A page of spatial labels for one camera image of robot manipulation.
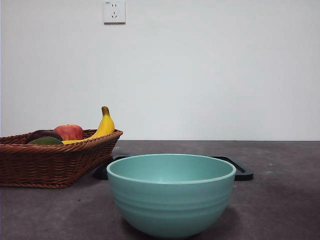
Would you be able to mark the green avocado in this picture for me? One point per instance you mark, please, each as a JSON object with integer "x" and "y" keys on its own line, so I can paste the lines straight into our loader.
{"x": 46, "y": 141}

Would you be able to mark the black rectangular tray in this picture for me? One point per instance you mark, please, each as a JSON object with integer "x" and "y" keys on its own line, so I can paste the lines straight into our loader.
{"x": 243, "y": 173}

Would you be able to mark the red-orange apple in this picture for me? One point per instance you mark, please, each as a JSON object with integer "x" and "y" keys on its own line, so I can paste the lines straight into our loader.
{"x": 70, "y": 132}

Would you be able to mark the white wall power socket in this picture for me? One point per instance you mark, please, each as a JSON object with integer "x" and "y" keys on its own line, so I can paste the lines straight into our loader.
{"x": 114, "y": 12}

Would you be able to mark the dark red apple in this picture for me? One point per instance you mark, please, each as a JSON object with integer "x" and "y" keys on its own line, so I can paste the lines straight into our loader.
{"x": 43, "y": 133}

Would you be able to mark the teal bowl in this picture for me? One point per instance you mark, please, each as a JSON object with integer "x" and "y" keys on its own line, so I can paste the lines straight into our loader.
{"x": 172, "y": 205}

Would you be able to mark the brown wicker basket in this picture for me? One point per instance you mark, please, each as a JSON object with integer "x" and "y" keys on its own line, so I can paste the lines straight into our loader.
{"x": 50, "y": 165}

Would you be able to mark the yellow banana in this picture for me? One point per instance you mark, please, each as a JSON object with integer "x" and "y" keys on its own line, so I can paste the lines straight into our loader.
{"x": 106, "y": 126}

